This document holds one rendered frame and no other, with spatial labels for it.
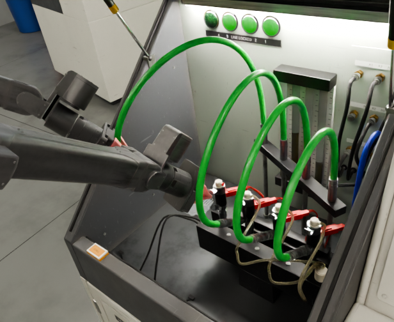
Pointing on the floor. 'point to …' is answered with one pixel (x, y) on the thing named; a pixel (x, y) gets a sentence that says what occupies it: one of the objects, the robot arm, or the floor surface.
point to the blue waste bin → (23, 15)
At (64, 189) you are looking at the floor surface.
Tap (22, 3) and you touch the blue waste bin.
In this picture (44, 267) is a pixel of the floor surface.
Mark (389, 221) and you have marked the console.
